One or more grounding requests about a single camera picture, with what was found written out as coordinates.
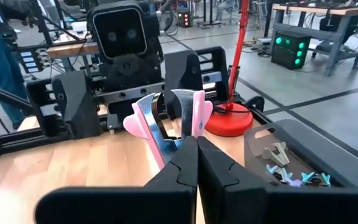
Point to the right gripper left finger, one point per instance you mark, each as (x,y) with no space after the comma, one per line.
(120,205)

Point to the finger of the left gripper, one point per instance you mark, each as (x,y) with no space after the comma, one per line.
(182,71)
(73,105)

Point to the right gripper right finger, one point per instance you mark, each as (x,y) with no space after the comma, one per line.
(291,205)

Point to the teal staple remover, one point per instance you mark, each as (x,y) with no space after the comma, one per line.
(306,177)

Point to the grey-blue staple remover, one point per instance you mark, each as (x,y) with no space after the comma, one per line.
(272,169)

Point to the white clip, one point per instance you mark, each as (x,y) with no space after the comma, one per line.
(201,112)

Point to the silver binder clip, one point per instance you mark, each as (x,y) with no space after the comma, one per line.
(275,154)

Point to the black computer red lights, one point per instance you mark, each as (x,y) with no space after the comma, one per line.
(183,18)

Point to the wooden top bench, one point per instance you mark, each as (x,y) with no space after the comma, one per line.
(70,49)

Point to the black device white labels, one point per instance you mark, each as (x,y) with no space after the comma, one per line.
(30,60)

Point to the red desk lamp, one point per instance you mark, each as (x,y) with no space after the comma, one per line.
(228,123)

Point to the smoky grey plastic bin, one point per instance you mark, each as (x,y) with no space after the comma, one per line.
(322,140)

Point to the black computer green lights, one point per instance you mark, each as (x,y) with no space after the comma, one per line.
(287,53)

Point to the wooden top metal workbench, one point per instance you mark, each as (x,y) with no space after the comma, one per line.
(337,11)

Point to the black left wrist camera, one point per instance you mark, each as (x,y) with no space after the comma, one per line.
(120,34)

